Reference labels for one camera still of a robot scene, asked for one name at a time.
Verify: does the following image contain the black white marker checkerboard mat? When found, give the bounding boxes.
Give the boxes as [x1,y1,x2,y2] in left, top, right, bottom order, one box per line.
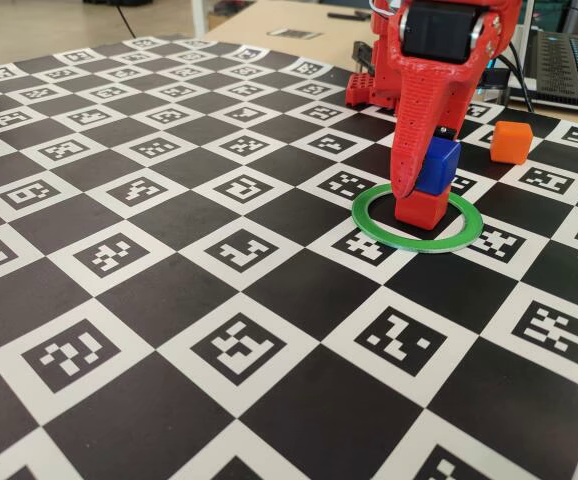
[0,34,578,480]

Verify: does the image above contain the grey laptop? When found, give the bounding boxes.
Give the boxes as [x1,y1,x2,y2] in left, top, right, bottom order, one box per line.
[507,0,578,116]

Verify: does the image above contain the black table clamp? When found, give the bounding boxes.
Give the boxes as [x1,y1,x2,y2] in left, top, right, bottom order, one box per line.
[482,68,511,91]
[351,40,376,71]

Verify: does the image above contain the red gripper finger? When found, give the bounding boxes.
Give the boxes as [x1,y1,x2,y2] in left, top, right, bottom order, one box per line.
[436,74,479,142]
[390,64,451,202]

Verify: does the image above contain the black cable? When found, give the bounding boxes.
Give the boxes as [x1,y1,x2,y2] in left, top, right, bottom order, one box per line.
[497,52,536,114]

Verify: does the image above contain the orange cube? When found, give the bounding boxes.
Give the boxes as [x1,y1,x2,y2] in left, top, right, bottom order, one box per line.
[489,121,534,165]

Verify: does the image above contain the blue cube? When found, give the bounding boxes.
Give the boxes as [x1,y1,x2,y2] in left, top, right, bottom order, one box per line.
[415,135,462,196]

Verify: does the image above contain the green flat ring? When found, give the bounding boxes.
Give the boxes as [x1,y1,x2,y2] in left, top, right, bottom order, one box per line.
[351,182,484,255]

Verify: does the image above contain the thin dark floor cable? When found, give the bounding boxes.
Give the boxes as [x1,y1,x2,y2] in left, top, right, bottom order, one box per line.
[116,0,138,39]

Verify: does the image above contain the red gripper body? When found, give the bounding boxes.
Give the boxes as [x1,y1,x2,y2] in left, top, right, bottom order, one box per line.
[389,0,524,85]

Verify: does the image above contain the white table leg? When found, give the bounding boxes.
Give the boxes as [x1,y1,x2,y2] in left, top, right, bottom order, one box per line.
[192,0,209,39]

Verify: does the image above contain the red cube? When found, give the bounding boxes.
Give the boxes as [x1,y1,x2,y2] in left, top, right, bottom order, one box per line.
[394,188,449,231]

